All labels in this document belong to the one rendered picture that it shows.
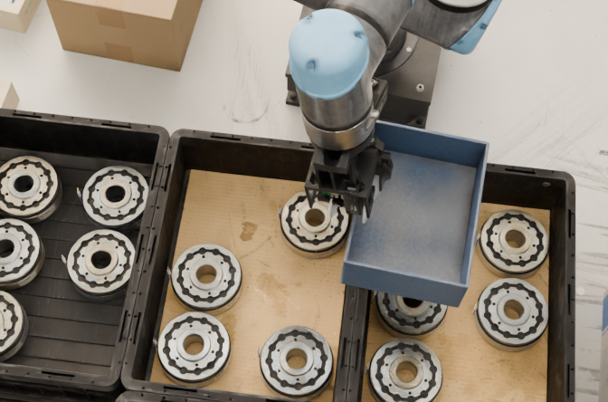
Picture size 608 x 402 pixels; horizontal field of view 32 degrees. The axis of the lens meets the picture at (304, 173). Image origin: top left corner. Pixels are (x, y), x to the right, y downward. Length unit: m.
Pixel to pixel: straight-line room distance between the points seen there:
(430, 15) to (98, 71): 0.64
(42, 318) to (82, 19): 0.54
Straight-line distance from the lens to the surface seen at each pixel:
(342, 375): 1.42
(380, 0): 1.04
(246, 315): 1.55
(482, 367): 1.55
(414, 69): 1.79
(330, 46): 0.98
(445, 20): 1.60
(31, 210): 1.63
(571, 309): 1.50
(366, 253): 1.32
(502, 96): 1.90
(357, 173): 1.16
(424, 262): 1.33
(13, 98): 1.89
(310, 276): 1.57
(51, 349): 1.57
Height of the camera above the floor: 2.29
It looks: 63 degrees down
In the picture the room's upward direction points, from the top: 1 degrees clockwise
